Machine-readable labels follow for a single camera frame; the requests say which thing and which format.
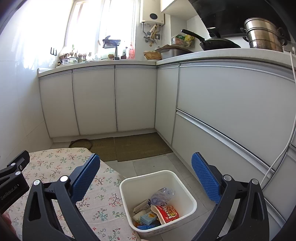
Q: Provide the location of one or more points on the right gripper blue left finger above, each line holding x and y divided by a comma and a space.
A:
82, 177

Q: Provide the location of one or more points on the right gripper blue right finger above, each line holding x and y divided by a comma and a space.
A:
208, 177

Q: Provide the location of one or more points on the crushed clear plastic bottle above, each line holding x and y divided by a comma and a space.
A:
162, 196

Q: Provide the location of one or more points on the red instant noodle bowl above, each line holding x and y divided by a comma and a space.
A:
165, 213

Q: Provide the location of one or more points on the light blue milk carton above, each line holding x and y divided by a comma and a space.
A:
149, 218

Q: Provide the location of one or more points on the blue biscuit box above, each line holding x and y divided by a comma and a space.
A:
147, 227

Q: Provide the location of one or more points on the white plastic trash bin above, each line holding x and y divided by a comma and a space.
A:
135, 190

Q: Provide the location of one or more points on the white kitchen cabinets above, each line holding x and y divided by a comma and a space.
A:
235, 106

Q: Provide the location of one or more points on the left hand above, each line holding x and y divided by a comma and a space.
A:
5, 230

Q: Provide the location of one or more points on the green floor mat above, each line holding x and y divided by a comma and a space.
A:
125, 148

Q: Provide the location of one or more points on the metal tray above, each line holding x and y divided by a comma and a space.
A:
168, 51

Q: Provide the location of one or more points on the black frying pan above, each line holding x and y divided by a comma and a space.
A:
217, 42

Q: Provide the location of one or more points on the red bottle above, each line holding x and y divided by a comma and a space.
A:
131, 54

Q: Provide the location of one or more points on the blue dish rack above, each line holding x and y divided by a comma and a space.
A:
108, 43

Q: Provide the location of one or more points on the wicker basket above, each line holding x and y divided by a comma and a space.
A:
152, 55

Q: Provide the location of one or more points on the snack bags on counter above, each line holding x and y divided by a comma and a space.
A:
185, 41

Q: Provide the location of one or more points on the stainless steel steamer pot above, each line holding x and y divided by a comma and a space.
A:
263, 34

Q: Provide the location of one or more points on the black range hood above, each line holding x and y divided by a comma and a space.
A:
228, 16

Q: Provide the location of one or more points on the white water heater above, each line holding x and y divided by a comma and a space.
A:
150, 12

